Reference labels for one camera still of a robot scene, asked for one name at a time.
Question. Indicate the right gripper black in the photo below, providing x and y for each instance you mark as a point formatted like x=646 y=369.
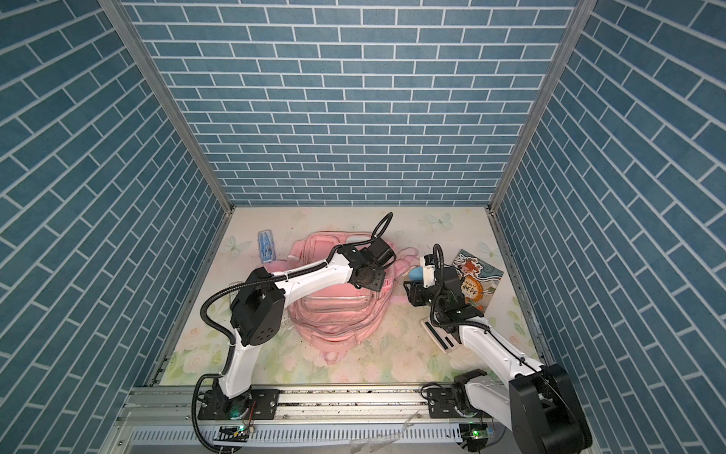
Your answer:
x=416 y=292

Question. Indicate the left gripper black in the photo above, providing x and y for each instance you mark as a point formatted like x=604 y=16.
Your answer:
x=380 y=279

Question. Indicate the colourful picture book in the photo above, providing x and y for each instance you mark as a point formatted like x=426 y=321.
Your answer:
x=479 y=279

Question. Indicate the pink student backpack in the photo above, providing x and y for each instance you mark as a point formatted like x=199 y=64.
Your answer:
x=337 y=319

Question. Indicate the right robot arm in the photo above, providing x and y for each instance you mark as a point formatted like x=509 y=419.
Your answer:
x=535 y=401

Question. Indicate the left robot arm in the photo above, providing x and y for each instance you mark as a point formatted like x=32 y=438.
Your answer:
x=250 y=314

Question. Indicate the pink white calculator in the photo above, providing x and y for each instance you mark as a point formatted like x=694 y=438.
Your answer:
x=447 y=342

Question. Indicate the blue clear pencil case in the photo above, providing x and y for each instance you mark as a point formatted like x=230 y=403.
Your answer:
x=266 y=247

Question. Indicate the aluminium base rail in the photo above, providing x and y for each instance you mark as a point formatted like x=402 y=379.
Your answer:
x=362 y=418

